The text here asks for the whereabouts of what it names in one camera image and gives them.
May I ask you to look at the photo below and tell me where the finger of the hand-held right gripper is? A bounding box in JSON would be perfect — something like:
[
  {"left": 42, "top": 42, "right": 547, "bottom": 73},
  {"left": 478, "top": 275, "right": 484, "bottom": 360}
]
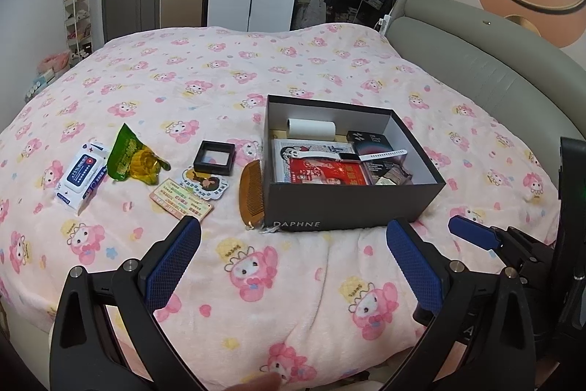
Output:
[{"left": 448, "top": 214, "right": 557, "bottom": 282}]

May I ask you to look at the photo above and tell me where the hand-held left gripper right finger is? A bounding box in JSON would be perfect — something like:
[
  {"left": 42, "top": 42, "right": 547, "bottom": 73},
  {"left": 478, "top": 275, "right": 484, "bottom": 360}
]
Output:
[{"left": 386, "top": 218, "right": 536, "bottom": 391}]

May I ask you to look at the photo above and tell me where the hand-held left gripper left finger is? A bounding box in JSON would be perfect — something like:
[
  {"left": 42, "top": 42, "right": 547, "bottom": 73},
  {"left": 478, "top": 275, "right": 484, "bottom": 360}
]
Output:
[{"left": 49, "top": 216, "right": 202, "bottom": 391}]

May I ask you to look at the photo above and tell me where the pink and green printed card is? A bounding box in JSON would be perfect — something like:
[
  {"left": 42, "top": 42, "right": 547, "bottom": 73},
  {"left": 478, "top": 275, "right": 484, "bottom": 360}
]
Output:
[{"left": 149, "top": 178, "right": 215, "bottom": 220}]

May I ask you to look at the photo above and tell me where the cartoon figure sticker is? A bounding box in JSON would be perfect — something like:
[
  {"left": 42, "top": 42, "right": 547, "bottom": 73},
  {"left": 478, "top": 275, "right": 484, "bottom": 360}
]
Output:
[{"left": 182, "top": 168, "right": 230, "bottom": 202}]

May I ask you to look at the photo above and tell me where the dark grey shoe box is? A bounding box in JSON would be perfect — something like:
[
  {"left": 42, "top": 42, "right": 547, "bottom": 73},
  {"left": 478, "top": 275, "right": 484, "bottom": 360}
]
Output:
[{"left": 262, "top": 94, "right": 447, "bottom": 232}]

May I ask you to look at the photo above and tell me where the yellow crinkled wrapper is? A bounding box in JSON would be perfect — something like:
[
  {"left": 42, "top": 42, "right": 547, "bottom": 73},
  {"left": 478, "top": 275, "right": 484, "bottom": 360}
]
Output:
[{"left": 133, "top": 146, "right": 171, "bottom": 185}]

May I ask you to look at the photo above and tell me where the black square frame case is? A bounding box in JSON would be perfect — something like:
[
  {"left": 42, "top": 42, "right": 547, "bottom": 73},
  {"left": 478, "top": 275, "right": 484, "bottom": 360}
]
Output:
[{"left": 193, "top": 140, "right": 235, "bottom": 176}]

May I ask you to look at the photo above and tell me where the wooden comb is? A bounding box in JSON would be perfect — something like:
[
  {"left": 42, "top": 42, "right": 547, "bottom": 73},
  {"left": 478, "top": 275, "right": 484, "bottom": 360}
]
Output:
[{"left": 239, "top": 159, "right": 265, "bottom": 230}]

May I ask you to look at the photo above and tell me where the green snack packet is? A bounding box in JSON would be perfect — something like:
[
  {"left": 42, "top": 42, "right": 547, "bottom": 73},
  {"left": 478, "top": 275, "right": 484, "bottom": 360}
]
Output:
[{"left": 107, "top": 123, "right": 147, "bottom": 181}]

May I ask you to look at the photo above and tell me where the white and blue wipes pack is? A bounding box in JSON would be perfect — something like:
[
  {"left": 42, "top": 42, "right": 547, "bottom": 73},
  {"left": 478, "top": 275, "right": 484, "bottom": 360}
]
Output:
[{"left": 54, "top": 142, "right": 111, "bottom": 216}]

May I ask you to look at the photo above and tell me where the person's left hand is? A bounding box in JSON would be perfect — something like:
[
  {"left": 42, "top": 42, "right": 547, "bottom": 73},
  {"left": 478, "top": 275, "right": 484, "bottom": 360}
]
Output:
[{"left": 227, "top": 373, "right": 283, "bottom": 391}]

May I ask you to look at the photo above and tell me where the dark foil packet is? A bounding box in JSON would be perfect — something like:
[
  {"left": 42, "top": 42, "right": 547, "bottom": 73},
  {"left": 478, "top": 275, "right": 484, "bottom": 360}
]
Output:
[{"left": 366, "top": 161, "right": 413, "bottom": 187}]

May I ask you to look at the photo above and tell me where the red printed packet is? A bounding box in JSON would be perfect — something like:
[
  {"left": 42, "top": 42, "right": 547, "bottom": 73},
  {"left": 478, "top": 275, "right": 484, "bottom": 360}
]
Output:
[{"left": 289, "top": 157, "right": 372, "bottom": 187}]

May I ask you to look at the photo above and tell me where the small black box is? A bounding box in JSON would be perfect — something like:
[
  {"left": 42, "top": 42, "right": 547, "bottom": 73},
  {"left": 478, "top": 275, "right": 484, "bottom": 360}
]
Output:
[{"left": 346, "top": 130, "right": 395, "bottom": 165}]

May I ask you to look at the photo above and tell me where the white smartwatch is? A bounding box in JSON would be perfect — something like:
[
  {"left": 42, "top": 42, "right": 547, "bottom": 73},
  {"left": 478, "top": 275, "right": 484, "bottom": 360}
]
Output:
[{"left": 293, "top": 147, "right": 407, "bottom": 163}]

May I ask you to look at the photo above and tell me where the black and white printed booklet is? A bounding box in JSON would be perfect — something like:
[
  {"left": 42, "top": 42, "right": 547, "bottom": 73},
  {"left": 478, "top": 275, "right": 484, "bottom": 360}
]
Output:
[{"left": 272, "top": 138, "right": 342, "bottom": 183}]

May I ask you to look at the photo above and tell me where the grey-green padded headboard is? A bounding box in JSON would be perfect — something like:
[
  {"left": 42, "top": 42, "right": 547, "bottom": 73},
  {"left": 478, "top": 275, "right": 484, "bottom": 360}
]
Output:
[{"left": 383, "top": 0, "right": 586, "bottom": 195}]

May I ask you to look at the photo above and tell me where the white paper roll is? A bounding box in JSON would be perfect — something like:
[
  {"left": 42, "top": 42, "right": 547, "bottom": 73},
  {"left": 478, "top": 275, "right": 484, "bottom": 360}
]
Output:
[{"left": 286, "top": 119, "right": 336, "bottom": 141}]

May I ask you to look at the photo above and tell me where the pink cartoon printed blanket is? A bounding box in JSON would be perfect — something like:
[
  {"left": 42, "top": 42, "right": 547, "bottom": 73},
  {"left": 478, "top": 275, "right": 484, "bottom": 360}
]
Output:
[{"left": 0, "top": 22, "right": 561, "bottom": 391}]

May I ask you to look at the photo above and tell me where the pink cloth pile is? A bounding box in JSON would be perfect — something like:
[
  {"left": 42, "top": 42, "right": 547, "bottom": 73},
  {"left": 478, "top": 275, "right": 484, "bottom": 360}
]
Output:
[{"left": 37, "top": 51, "right": 71, "bottom": 77}]

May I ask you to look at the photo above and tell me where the white shelf rack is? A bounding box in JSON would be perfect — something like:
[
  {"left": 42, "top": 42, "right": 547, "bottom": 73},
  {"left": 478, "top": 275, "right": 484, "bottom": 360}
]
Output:
[{"left": 63, "top": 0, "right": 94, "bottom": 62}]

